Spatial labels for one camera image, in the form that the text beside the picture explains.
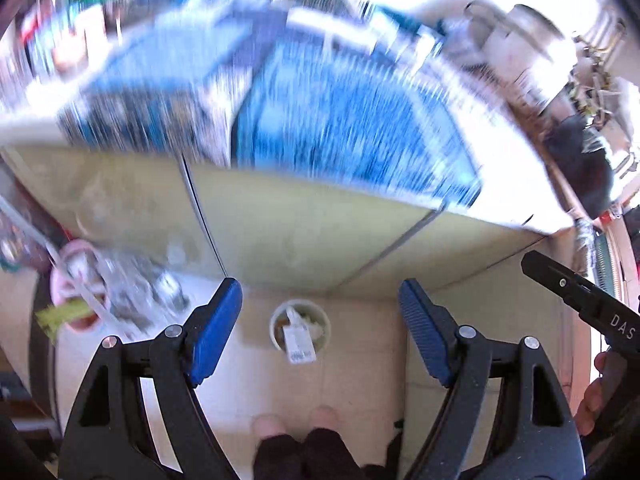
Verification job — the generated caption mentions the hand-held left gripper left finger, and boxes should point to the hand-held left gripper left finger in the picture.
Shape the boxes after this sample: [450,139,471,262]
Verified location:
[57,277,244,480]

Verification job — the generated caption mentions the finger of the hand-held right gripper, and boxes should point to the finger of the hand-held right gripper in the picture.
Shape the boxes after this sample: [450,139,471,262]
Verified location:
[521,251,602,312]

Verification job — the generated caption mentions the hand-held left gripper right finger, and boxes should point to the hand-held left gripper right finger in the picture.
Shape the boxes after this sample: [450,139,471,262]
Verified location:
[399,278,587,480]

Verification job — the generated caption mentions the small round floor bin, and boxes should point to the small round floor bin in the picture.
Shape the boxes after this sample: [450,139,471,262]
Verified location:
[269,298,332,357]

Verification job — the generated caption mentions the person's right hand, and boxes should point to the person's right hand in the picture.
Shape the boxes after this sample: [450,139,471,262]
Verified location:
[574,351,612,437]

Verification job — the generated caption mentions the green and yellow bowl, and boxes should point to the green and yellow bowl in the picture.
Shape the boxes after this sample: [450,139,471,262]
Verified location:
[592,229,627,297]

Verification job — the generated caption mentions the clear plastic wrap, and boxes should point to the clear plastic wrap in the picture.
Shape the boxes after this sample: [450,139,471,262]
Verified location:
[99,254,187,332]

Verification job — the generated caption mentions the person's left foot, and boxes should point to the person's left foot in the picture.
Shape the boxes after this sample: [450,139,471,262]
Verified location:
[252,413,289,442]

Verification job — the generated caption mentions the person's foot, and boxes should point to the person's foot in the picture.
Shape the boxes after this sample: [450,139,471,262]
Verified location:
[308,405,346,434]
[252,413,289,442]

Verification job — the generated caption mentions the black cooking pot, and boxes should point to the black cooking pot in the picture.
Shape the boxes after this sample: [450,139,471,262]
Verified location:
[542,114,617,219]

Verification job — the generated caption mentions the person's right foot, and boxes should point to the person's right foot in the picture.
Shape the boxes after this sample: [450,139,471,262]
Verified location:
[308,405,346,434]

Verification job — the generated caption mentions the yellow green wrapper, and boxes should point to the yellow green wrapper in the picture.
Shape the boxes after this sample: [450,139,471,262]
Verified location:
[35,299,99,342]

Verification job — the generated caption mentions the pink plastic basin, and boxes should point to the pink plastic basin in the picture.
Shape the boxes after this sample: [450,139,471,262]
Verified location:
[49,239,109,334]

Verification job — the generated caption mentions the person's dark trousers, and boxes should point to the person's dark trousers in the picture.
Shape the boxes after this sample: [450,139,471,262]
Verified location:
[254,427,402,480]

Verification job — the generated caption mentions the blue patchwork tablecloth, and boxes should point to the blue patchwork tablecloth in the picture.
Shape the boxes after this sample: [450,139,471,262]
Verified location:
[56,0,485,210]

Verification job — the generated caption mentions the white rice cooker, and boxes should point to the white rice cooker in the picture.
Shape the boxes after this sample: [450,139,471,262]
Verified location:
[461,2,567,107]

